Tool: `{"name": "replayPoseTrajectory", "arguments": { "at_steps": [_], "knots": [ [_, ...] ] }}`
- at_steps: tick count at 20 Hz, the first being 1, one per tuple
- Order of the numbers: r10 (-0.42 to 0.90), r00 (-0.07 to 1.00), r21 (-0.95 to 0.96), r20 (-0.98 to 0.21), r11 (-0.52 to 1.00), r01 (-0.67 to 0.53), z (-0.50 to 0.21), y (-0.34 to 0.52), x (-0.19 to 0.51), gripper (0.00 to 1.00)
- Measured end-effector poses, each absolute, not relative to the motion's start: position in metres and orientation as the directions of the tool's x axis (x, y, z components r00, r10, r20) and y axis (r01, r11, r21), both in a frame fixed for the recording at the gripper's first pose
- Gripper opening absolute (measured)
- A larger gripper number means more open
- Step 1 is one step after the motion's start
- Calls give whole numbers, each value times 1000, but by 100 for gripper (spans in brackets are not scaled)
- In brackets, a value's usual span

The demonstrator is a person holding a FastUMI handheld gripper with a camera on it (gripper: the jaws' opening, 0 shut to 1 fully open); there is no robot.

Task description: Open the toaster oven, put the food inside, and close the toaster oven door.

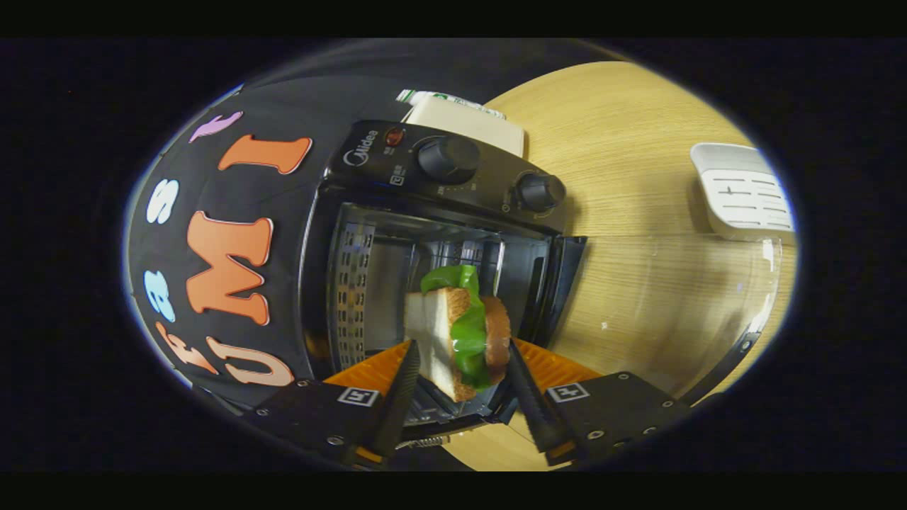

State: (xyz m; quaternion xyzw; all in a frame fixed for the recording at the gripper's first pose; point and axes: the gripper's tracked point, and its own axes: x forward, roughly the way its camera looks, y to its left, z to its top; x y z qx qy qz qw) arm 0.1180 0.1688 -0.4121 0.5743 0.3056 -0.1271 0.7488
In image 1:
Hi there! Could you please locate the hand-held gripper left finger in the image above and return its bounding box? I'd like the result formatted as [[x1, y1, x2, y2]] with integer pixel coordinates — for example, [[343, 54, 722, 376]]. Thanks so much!
[[244, 339, 422, 470]]

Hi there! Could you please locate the white rectangular tray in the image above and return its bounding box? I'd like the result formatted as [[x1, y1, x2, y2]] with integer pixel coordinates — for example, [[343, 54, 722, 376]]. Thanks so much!
[[690, 142, 796, 245]]

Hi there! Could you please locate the lettuce sandwich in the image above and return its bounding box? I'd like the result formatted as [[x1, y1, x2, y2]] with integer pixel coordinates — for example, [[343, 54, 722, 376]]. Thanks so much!
[[404, 265, 512, 403]]

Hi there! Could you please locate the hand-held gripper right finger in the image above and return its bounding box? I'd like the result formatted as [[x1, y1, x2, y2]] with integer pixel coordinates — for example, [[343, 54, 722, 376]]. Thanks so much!
[[507, 339, 692, 466]]

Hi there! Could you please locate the black toaster oven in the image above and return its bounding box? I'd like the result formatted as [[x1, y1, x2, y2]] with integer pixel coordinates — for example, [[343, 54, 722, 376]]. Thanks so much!
[[298, 119, 786, 451]]

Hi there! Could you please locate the white bottle with green label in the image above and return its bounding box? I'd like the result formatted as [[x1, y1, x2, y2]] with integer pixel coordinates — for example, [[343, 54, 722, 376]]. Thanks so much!
[[395, 89, 507, 120]]

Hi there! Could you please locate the white pop-up toaster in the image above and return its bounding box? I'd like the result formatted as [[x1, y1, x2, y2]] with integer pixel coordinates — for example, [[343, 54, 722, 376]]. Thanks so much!
[[404, 96, 529, 158]]

